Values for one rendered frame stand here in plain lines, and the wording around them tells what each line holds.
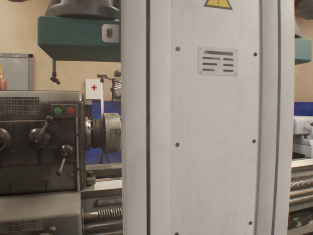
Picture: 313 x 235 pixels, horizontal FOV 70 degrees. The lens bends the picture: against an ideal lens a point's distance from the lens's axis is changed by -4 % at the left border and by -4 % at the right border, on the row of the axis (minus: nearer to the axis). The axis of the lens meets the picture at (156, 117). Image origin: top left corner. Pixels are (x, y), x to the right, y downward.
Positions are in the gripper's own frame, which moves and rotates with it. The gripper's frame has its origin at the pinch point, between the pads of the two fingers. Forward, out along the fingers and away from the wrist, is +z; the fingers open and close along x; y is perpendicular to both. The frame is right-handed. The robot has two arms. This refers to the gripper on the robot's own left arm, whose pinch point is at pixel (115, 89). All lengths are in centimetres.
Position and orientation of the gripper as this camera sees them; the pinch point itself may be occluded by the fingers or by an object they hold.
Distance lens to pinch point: 139.4
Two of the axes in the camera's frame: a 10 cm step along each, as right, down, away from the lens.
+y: 0.7, -9.2, -4.0
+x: 7.7, 3.0, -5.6
